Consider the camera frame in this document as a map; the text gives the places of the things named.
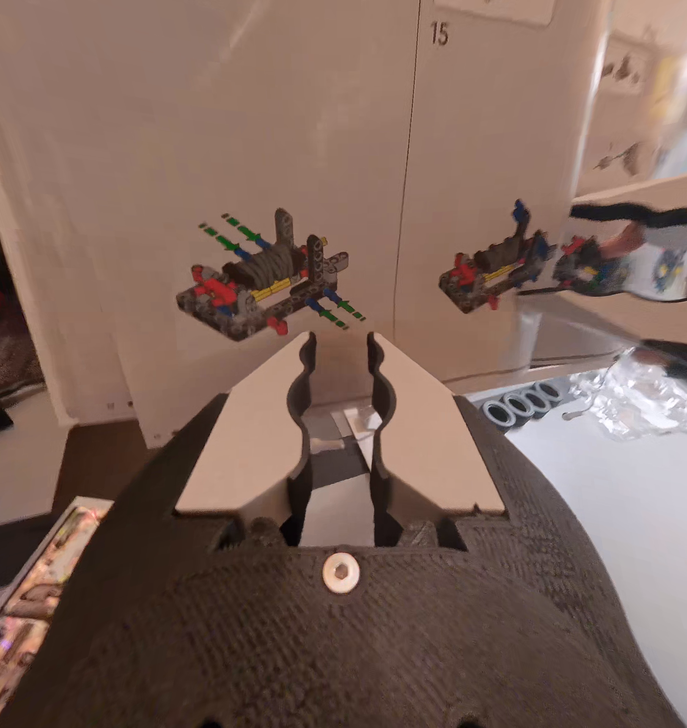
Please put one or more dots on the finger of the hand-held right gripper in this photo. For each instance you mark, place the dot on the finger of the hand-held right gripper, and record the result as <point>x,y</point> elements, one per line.
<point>582,324</point>
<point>662,193</point>

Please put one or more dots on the lego instruction booklet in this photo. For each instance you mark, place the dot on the lego instruction booklet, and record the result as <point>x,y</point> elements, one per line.
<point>263,142</point>

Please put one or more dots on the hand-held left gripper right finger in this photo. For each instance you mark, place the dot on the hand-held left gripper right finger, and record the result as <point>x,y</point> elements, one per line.
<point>434,449</point>

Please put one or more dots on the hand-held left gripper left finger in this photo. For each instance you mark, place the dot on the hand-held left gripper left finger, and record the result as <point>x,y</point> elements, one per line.
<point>246,449</point>

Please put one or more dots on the clear plastic bag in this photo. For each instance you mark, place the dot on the clear plastic bag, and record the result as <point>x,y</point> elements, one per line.
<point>633,404</point>

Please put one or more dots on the black lego tire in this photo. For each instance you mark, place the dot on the black lego tire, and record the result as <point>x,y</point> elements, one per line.
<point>486,409</point>
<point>556,398</point>
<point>542,410</point>
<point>524,417</point>

